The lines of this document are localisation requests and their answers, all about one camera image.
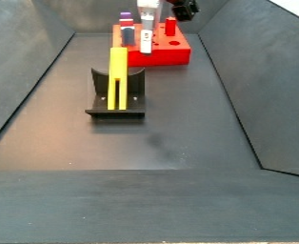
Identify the white second gripper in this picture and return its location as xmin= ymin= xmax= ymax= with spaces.
xmin=138 ymin=0 xmax=163 ymax=54

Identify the purple rectangular peg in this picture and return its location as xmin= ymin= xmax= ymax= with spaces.
xmin=120 ymin=11 xmax=132 ymax=19

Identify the red star-shaped peg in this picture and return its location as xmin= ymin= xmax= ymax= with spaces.
xmin=166 ymin=17 xmax=177 ymax=36

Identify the yellow forked square-circle object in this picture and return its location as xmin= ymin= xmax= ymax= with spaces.
xmin=108 ymin=47 xmax=128 ymax=110

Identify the pink-red square peg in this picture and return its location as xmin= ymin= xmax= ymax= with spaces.
xmin=120 ymin=19 xmax=134 ymax=27

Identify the red peg board base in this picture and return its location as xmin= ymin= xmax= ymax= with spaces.
xmin=111 ymin=23 xmax=193 ymax=67

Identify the black curved fixture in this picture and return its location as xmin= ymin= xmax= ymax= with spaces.
xmin=86 ymin=69 xmax=147 ymax=119

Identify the blue notched peg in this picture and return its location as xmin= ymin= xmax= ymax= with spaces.
xmin=122 ymin=27 xmax=136 ymax=46

